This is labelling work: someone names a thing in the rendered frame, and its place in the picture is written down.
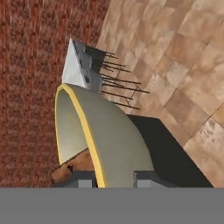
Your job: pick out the black flat panel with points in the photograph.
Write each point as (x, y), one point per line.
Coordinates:
(172, 157)

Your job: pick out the grey bowl with yellow rim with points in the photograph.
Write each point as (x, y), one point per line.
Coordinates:
(116, 137)

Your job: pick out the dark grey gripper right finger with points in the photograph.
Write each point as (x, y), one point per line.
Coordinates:
(145, 176)

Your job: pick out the white and grey angular appliance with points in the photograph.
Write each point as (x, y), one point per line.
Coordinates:
(76, 68)

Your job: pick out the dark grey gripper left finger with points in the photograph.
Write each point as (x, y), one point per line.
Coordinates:
(81, 176)

